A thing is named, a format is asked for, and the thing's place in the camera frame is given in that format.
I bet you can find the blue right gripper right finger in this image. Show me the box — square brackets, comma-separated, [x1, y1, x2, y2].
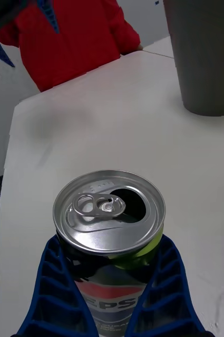
[124, 234, 208, 337]

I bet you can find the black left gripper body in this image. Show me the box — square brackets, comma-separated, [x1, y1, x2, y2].
[0, 0, 38, 34]

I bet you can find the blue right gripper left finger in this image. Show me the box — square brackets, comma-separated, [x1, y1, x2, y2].
[16, 234, 101, 337]

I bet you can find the black drink can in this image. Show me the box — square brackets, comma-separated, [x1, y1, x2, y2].
[52, 170, 167, 337]

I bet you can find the person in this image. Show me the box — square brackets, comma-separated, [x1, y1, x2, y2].
[0, 0, 144, 93]

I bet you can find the grey plastic waste bin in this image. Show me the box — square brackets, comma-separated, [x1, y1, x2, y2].
[163, 0, 224, 117]

